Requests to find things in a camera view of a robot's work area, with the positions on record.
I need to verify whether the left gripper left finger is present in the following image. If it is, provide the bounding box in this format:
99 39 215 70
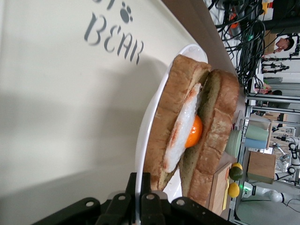
30 172 137 225

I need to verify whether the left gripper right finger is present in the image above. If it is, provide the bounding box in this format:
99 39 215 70
140 172 229 225

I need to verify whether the white round plate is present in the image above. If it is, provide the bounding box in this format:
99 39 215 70
135 44 209 225

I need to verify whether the brown bread slice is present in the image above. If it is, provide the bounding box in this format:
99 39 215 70
144 54 212 191
179 69 240 208

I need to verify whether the wooden cutting board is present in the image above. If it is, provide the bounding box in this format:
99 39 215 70
208 161 233 216

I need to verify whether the oval yellow lemon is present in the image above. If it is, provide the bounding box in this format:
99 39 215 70
227 182 240 198

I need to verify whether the dark green avocado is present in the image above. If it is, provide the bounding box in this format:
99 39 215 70
228 167 243 181

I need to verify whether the toy fried egg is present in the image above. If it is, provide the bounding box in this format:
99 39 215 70
163 83 203 172

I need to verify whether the pale green bowl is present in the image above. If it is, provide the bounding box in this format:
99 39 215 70
225 129 242 163

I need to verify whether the cardboard box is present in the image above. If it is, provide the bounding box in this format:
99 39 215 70
247 151 277 185

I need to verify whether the light blue cup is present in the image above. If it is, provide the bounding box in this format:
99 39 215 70
243 138 268 150

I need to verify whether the pale green cup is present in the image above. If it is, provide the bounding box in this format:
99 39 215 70
245 123 270 142

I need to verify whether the cream bear print tray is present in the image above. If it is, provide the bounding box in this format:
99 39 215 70
0 0 209 225

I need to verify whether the person in background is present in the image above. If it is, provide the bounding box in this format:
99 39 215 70
263 37 296 57

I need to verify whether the white wire rack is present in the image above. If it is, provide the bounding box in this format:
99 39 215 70
235 110 275 154

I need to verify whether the black cable tangle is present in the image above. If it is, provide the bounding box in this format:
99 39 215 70
208 0 267 94

